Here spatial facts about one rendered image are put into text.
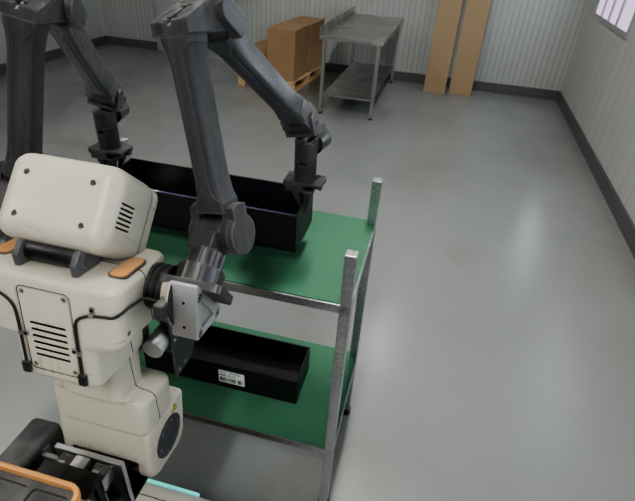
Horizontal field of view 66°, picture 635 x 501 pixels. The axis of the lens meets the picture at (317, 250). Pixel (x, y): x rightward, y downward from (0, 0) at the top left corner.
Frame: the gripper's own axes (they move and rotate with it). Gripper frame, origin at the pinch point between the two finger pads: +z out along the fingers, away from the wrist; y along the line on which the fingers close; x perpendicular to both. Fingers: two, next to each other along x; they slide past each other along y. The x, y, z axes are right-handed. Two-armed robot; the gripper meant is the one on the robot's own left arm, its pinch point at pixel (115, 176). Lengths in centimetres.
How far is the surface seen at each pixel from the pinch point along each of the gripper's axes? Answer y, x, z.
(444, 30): -84, -560, 39
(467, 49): -116, -560, 57
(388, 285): -80, -119, 110
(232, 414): -39, 15, 74
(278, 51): 101, -466, 66
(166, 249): -19.6, 10.0, 14.6
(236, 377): -37, 5, 68
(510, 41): -166, -586, 47
